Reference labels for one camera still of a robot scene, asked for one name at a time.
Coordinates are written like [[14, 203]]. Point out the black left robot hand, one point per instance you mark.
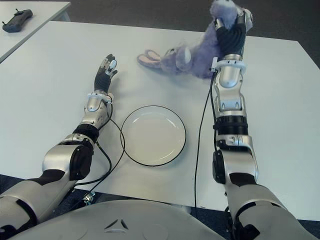
[[102, 81]]

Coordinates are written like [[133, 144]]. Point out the black remote controller with antennas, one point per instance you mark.
[[17, 20]]

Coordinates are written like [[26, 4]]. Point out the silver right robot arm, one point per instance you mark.
[[240, 155]]

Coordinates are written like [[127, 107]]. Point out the white side table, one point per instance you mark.
[[37, 17]]

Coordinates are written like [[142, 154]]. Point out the purple plush bunny doll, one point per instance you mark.
[[197, 57]]

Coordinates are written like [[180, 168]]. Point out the white plate black rim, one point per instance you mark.
[[153, 136]]

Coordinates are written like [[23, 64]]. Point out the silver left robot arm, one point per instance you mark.
[[57, 155]]

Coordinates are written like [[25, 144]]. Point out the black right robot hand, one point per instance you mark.
[[232, 40]]

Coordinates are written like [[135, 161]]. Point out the small metal clamp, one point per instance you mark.
[[89, 197]]

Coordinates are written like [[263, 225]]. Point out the grey robot torso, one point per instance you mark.
[[125, 222]]

